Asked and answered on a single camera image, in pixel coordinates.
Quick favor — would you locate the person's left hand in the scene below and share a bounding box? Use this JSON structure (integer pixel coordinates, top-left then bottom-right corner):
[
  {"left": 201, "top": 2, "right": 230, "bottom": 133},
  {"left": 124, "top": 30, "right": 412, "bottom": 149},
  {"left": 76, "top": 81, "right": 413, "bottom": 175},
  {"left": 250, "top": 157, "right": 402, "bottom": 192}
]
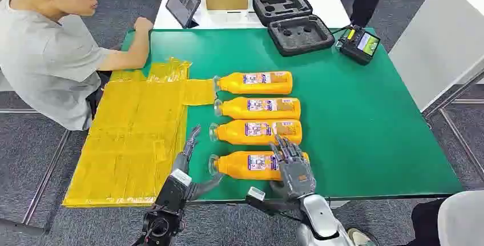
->
[{"left": 133, "top": 17, "right": 154, "bottom": 34}]

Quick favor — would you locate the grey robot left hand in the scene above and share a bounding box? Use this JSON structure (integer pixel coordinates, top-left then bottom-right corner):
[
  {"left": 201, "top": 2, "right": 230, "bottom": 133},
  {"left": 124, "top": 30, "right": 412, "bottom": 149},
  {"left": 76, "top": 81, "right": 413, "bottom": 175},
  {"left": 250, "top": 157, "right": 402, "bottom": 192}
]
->
[{"left": 175, "top": 125, "right": 225, "bottom": 202}]

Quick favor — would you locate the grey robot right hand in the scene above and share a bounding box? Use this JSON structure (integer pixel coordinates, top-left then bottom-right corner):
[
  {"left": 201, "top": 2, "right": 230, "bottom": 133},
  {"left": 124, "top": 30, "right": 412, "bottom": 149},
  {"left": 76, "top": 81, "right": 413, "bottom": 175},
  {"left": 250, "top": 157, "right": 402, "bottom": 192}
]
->
[{"left": 269, "top": 134, "right": 317, "bottom": 202}]

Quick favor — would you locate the orange detergent bottle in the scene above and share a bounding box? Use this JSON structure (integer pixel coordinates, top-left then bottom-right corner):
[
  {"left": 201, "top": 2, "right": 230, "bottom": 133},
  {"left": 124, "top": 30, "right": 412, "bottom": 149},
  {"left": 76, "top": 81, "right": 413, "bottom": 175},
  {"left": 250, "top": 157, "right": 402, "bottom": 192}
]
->
[
  {"left": 213, "top": 96, "right": 302, "bottom": 120},
  {"left": 208, "top": 151, "right": 311, "bottom": 182},
  {"left": 209, "top": 119, "right": 303, "bottom": 146},
  {"left": 212, "top": 71, "right": 294, "bottom": 96}
]

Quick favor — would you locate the white cloth bundle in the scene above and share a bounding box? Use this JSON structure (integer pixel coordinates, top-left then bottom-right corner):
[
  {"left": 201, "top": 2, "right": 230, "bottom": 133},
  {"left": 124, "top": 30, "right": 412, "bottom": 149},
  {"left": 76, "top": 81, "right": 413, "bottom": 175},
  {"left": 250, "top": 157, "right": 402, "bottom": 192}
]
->
[{"left": 438, "top": 190, "right": 484, "bottom": 246}]

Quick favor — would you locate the black tablet on stand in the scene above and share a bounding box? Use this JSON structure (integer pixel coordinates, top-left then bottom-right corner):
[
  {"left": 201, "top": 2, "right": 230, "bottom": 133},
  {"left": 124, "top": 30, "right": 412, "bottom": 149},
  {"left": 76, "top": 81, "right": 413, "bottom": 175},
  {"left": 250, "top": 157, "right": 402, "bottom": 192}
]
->
[{"left": 165, "top": 0, "right": 202, "bottom": 30}]

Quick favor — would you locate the yellow plastic sheet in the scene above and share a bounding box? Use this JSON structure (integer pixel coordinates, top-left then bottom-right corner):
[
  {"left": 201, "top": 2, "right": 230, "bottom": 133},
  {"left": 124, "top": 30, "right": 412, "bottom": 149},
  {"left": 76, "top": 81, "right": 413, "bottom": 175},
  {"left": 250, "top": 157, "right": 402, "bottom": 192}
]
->
[{"left": 62, "top": 57, "right": 217, "bottom": 209}]

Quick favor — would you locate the green table mat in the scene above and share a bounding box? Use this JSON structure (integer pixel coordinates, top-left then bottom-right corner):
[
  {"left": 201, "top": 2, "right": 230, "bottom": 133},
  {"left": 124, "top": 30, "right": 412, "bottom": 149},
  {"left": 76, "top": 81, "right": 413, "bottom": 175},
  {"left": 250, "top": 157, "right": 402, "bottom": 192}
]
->
[{"left": 120, "top": 27, "right": 465, "bottom": 204}]

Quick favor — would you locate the black controller with screen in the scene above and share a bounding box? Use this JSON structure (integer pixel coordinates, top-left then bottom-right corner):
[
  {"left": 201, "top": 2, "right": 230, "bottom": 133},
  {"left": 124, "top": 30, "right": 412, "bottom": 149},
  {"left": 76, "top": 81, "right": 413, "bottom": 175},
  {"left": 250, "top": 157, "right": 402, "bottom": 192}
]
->
[{"left": 336, "top": 25, "right": 381, "bottom": 66}]

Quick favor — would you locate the black foam-lined case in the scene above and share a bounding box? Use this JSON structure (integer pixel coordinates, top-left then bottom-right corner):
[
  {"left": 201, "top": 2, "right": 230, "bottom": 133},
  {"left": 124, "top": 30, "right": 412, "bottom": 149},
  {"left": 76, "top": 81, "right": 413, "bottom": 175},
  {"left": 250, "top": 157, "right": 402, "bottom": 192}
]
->
[{"left": 252, "top": 0, "right": 336, "bottom": 57}]

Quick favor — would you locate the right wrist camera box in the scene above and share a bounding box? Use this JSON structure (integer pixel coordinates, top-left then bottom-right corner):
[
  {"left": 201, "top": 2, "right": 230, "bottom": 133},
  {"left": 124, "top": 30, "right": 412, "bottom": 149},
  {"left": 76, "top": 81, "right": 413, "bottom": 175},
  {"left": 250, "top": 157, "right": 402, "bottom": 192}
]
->
[{"left": 245, "top": 187, "right": 300, "bottom": 216}]

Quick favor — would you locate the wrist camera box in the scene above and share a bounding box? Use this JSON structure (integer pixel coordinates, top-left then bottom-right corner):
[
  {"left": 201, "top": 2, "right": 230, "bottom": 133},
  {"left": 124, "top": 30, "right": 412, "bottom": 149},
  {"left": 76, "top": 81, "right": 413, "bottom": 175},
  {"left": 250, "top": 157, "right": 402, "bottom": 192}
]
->
[
  {"left": 155, "top": 169, "right": 193, "bottom": 216},
  {"left": 245, "top": 187, "right": 300, "bottom": 216}
]

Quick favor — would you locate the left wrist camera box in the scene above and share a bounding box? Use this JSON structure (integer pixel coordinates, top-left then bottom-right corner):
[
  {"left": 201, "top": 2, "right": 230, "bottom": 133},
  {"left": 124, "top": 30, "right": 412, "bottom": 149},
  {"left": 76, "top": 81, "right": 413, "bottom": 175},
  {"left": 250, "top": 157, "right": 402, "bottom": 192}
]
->
[{"left": 155, "top": 169, "right": 193, "bottom": 216}]

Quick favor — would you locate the black cable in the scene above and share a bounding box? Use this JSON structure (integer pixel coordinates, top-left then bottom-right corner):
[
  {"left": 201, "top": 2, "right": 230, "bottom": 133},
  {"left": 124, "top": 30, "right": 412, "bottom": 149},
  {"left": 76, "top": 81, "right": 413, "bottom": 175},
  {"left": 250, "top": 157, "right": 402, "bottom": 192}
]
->
[{"left": 332, "top": 23, "right": 354, "bottom": 49}]

